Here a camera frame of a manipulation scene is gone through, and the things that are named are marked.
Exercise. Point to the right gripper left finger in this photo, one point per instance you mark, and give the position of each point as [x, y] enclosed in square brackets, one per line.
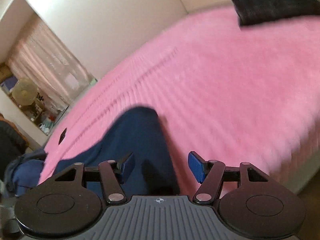
[112, 175]

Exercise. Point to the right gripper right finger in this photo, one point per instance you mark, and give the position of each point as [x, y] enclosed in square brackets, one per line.
[209, 174]

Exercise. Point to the navy fleece sweatpants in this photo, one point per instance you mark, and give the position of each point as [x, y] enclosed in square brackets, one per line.
[137, 131]

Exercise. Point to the blue clothes pile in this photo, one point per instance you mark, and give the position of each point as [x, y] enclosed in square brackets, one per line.
[23, 173]

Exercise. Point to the folded dark clothes stack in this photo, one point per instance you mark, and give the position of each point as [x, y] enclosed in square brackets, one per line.
[251, 12]

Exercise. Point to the black smartphone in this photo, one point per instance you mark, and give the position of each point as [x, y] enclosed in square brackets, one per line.
[62, 136]

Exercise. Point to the pink ribbed bed blanket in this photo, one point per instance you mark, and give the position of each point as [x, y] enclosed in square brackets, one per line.
[229, 93]

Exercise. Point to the wooden shelf with items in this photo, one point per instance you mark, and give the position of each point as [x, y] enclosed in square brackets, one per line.
[43, 112]

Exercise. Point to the black puffer jacket left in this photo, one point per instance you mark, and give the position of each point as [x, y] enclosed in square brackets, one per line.
[13, 144]

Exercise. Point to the pink sheer curtain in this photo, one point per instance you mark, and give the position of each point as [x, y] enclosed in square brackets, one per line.
[39, 55]

